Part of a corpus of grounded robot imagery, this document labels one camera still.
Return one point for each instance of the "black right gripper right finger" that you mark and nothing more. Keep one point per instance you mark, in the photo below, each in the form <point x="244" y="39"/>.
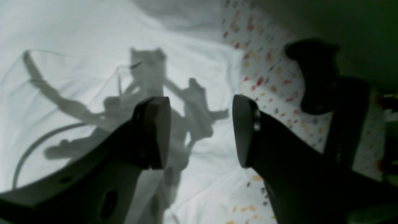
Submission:
<point x="302" y="185"/>

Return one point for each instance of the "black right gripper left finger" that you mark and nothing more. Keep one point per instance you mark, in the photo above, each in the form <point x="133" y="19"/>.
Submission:
<point x="99" y="187"/>

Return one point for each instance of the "white T-shirt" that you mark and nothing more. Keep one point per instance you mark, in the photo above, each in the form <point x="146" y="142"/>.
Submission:
<point x="72" y="71"/>

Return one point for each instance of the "long black tube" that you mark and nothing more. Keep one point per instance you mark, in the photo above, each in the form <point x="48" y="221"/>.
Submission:
<point x="351" y="107"/>

